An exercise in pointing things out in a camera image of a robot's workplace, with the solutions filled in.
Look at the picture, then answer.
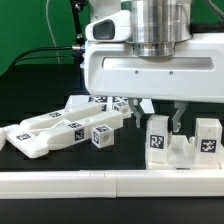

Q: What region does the long white chair side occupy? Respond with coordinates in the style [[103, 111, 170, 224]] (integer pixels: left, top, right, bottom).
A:
[[3, 110, 123, 159]]

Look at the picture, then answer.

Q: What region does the white cube with hole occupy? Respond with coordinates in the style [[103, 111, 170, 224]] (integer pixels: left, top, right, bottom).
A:
[[91, 124, 114, 148]]

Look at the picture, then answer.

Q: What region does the white marker base plate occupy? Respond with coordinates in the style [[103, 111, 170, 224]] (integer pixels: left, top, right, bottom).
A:
[[63, 95, 156, 115]]

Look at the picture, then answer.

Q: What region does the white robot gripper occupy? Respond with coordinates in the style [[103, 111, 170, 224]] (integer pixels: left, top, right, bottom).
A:
[[84, 41, 224, 132]]

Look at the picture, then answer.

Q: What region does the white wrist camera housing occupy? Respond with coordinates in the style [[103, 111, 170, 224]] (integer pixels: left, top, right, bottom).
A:
[[85, 10, 132, 42]]

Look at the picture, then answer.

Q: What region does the white piece at left edge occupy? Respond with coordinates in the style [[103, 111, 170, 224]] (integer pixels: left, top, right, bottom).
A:
[[0, 128, 6, 151]]

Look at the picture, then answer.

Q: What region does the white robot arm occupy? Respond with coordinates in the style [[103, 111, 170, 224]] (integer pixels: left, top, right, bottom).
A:
[[77, 0, 224, 132]]

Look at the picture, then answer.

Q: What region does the white chair seat block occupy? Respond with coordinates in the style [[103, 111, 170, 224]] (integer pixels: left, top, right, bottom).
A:
[[146, 135, 224, 170]]

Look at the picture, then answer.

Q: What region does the white U-shaped border frame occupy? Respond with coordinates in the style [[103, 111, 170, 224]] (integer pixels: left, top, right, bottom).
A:
[[0, 170, 224, 199]]

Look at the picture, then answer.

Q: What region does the small white tagged cube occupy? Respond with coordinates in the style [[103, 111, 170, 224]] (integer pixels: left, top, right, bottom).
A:
[[113, 101, 131, 118]]

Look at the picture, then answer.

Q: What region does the black cable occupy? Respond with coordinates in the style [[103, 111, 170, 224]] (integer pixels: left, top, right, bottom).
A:
[[7, 45, 86, 71]]

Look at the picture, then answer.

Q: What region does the thin white cable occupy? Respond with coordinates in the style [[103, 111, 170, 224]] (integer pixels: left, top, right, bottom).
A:
[[45, 0, 62, 65]]

